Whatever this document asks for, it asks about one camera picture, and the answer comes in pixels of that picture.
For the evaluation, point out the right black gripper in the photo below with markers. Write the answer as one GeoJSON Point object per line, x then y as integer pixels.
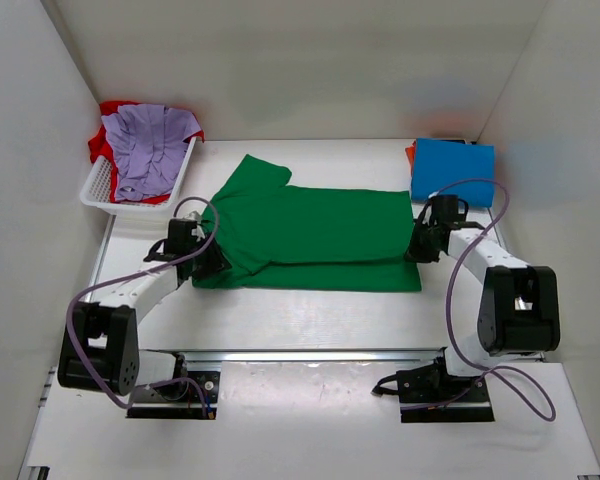
{"type": "Point", "coordinates": [414, 254]}

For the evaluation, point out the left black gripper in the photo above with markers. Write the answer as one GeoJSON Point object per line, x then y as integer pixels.
{"type": "Point", "coordinates": [217, 263]}

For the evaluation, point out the green t shirt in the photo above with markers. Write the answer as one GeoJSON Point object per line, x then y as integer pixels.
{"type": "Point", "coordinates": [276, 235]}

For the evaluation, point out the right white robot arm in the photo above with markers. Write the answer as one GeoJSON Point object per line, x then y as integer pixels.
{"type": "Point", "coordinates": [519, 310]}

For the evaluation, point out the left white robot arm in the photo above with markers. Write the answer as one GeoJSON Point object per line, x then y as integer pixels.
{"type": "Point", "coordinates": [100, 348]}

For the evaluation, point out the folded blue t shirt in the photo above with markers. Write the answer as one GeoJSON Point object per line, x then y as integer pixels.
{"type": "Point", "coordinates": [469, 167]}

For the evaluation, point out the folded orange t shirt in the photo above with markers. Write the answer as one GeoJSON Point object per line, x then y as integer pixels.
{"type": "Point", "coordinates": [410, 153]}

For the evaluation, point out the white plastic basket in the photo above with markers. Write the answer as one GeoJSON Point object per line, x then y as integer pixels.
{"type": "Point", "coordinates": [97, 188]}

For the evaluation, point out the lavender t shirt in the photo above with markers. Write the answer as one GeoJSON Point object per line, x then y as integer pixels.
{"type": "Point", "coordinates": [150, 150]}

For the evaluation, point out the red t shirt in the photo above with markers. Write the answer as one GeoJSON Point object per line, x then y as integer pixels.
{"type": "Point", "coordinates": [102, 140]}

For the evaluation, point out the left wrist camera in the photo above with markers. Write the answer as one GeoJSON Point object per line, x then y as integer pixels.
{"type": "Point", "coordinates": [195, 221]}

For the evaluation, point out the aluminium rail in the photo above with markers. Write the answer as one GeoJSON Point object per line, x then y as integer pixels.
{"type": "Point", "coordinates": [308, 355]}

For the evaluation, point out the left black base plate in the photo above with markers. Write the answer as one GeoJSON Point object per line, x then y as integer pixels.
{"type": "Point", "coordinates": [182, 402]}

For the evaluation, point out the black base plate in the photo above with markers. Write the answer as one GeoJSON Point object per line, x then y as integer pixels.
{"type": "Point", "coordinates": [182, 402]}
{"type": "Point", "coordinates": [429, 395]}

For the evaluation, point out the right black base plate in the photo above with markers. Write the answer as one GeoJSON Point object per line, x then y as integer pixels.
{"type": "Point", "coordinates": [429, 395]}

